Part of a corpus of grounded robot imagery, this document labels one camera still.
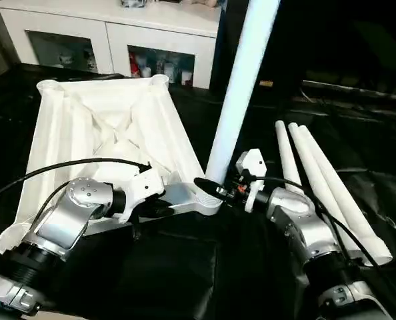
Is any white plastic table leg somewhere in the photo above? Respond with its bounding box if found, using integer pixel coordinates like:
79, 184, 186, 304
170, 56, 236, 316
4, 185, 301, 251
287, 122, 352, 241
204, 0, 281, 189
274, 120, 303, 193
297, 125, 393, 267

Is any white plastic table top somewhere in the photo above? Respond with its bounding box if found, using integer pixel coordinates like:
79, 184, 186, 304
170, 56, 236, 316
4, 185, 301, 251
0, 74, 225, 255

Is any black work mat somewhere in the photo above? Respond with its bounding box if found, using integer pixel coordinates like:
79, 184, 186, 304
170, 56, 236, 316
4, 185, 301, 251
0, 63, 396, 320

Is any black case with gold label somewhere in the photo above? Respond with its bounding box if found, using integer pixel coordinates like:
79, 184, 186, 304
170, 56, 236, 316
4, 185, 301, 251
217, 0, 304, 96

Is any dark metal rod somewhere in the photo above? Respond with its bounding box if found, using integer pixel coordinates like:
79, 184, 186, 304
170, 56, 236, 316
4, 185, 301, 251
300, 79, 396, 103

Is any white glass-door cabinet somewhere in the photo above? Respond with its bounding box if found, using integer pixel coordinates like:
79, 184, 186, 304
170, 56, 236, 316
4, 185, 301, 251
0, 0, 221, 90

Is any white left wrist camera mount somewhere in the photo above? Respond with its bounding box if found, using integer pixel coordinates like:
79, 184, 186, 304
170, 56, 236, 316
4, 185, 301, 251
117, 167, 166, 225

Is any black left wrist camera cable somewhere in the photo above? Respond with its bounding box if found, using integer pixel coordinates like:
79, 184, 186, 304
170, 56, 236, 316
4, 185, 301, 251
0, 158, 153, 235

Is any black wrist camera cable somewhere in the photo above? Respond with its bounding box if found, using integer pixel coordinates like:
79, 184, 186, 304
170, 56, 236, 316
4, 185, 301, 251
246, 174, 384, 269
0, 158, 153, 235

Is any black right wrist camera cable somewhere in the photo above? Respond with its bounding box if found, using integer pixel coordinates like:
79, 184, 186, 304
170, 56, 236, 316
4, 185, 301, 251
246, 174, 384, 269

